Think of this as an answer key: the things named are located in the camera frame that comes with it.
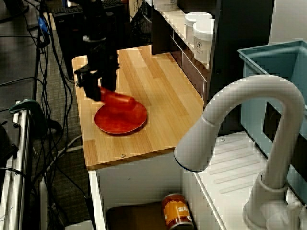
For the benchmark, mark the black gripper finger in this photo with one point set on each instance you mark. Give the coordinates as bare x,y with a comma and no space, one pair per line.
92,88
109,81

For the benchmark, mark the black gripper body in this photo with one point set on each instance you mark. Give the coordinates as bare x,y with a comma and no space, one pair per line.
100,57

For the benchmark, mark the red toy sausage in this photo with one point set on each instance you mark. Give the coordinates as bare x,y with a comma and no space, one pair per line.
117,100

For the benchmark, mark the red round plate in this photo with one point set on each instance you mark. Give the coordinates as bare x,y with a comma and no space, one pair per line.
120,124

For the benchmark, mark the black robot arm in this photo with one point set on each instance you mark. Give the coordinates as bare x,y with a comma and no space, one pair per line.
93,19

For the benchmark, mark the black computer tower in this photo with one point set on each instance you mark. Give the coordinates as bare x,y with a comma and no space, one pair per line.
69,36

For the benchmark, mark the green clamp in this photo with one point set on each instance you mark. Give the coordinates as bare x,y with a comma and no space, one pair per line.
26,104

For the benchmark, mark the dark tile backsplash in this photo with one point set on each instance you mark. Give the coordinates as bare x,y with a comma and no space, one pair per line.
192,72

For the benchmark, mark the light wooden shelf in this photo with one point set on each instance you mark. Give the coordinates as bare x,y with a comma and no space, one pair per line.
175,21

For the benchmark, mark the dark grey desk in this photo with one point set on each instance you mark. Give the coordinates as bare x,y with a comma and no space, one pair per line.
16,55

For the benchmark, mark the plain white plastic jar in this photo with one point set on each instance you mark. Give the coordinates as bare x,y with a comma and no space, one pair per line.
194,24

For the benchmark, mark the black device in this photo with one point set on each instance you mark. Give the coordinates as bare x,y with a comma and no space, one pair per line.
6,148

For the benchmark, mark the grey toy faucet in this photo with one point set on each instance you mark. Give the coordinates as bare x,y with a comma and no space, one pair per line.
196,143

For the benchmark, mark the black toy kitchen hutch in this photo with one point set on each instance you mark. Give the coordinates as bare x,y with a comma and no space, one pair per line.
239,36

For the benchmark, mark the orange soup can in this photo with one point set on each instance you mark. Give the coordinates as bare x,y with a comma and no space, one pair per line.
175,210

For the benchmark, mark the white toy sink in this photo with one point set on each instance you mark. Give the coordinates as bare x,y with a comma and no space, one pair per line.
235,163

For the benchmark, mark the teal plastic bin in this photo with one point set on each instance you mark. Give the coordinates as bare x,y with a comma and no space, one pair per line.
271,64

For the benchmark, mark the black square patch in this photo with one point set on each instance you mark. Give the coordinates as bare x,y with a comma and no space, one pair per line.
272,122

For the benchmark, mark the aluminium frame rail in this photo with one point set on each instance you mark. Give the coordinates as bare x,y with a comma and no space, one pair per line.
22,143

